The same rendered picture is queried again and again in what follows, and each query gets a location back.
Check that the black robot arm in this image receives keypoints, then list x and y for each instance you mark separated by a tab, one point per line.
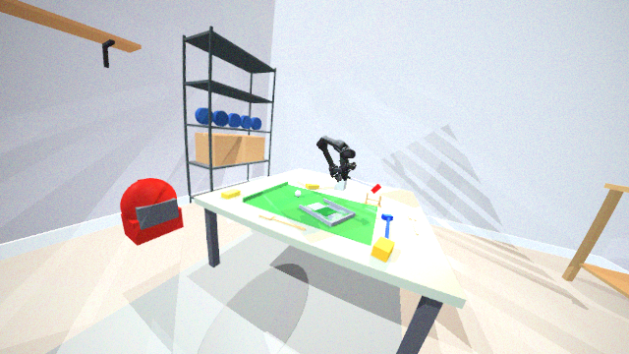
344	150

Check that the green flat mat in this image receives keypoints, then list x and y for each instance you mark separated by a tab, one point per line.
284	202

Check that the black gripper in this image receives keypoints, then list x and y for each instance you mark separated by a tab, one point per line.
341	169

